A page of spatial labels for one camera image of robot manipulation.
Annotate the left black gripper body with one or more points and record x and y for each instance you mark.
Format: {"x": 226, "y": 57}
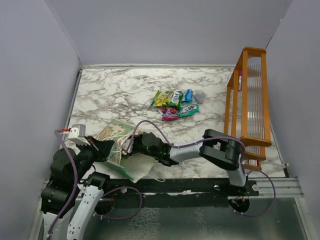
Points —
{"x": 88, "y": 155}

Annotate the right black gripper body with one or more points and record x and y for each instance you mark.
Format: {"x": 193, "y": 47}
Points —
{"x": 139, "y": 147}

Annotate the green paper gift bag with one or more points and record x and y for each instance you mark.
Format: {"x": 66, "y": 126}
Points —
{"x": 131, "y": 167}

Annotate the purple snack packet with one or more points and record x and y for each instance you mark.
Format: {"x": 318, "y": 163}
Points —
{"x": 169, "y": 113}

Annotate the green yellow snack packet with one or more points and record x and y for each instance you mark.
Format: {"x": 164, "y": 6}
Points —
{"x": 167, "y": 99}

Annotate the teal snack packet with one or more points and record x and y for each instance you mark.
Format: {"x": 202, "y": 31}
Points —
{"x": 189, "y": 108}

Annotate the blue snack packet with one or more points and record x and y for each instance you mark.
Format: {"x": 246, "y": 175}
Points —
{"x": 188, "y": 96}

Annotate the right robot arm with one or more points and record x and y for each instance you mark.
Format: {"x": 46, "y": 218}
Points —
{"x": 224, "y": 151}

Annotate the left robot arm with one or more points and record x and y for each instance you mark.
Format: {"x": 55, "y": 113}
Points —
{"x": 58, "y": 198}

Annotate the small clear plastic cup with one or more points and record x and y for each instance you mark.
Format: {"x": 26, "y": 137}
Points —
{"x": 200, "y": 96}

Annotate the orange wooden rack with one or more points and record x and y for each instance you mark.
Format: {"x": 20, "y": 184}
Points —
{"x": 247, "y": 113}

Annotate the pink white marker pen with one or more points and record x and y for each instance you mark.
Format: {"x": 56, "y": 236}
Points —
{"x": 240, "y": 76}

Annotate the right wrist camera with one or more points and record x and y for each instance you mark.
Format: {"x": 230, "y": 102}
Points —
{"x": 127, "y": 146}

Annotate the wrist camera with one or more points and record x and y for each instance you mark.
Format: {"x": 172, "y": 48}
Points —
{"x": 76, "y": 134}
{"x": 127, "y": 146}

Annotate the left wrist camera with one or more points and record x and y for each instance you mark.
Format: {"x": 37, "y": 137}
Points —
{"x": 76, "y": 134}

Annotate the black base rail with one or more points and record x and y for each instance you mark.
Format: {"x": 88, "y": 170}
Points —
{"x": 173, "y": 193}

